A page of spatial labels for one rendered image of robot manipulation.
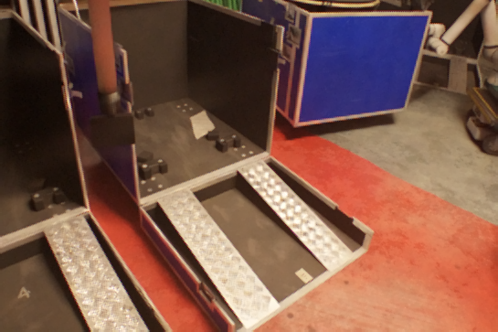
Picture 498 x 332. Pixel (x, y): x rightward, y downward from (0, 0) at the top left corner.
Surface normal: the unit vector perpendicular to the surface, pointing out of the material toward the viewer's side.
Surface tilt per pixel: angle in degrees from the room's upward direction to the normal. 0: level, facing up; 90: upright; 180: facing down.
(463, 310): 0
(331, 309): 0
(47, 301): 2
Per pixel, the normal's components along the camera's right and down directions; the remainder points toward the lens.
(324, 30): 0.37, 0.48
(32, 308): 0.08, -0.85
